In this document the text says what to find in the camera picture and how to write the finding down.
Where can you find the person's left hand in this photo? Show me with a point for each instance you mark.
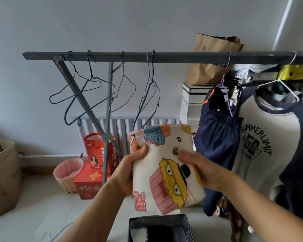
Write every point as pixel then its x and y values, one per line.
pixel 123 173

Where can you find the person's right hand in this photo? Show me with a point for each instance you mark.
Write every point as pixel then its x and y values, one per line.
pixel 209 173

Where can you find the person's right thumb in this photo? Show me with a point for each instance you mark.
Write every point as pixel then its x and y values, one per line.
pixel 188 156

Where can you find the person's left thumb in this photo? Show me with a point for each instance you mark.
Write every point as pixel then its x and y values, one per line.
pixel 141 153

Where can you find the cartoon print cloth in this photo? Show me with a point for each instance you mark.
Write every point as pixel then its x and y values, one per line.
pixel 164 158

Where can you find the person's left forearm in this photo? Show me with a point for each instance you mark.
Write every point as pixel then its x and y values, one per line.
pixel 91 219

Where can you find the person's right forearm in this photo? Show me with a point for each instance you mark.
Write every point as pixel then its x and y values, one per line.
pixel 267 219

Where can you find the navy shorts with orange stripe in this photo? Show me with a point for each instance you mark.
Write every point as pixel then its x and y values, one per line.
pixel 217 138

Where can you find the plain white box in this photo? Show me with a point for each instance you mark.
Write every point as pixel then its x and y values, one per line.
pixel 190 109

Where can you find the red gift bag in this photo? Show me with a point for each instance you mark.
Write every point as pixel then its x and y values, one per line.
pixel 93 148

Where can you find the red gift box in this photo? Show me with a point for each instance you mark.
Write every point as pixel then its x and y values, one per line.
pixel 88 183

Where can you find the white box with black stripe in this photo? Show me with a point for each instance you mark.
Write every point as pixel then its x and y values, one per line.
pixel 194 93

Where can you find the brown patterned garment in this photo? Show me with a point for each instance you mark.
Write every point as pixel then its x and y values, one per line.
pixel 231 214

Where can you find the dark fabric storage box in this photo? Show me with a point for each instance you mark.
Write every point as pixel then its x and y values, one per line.
pixel 164 225

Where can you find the pink waste basket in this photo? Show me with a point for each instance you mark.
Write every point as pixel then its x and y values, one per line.
pixel 65 173

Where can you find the white and navy raglan sweatshirt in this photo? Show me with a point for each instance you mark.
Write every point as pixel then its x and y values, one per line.
pixel 262 123

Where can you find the grey metal clothes rack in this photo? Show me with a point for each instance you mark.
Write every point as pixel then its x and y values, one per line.
pixel 166 57

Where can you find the white flat box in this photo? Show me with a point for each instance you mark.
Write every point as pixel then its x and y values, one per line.
pixel 252 71

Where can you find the brown paper bag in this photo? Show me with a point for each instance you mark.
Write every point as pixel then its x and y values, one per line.
pixel 212 45

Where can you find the yellow box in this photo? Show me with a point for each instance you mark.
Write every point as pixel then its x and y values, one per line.
pixel 298 71

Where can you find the white pipe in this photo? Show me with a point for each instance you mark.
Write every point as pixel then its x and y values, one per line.
pixel 284 22

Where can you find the white wall radiator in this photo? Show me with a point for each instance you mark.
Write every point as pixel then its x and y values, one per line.
pixel 121 128

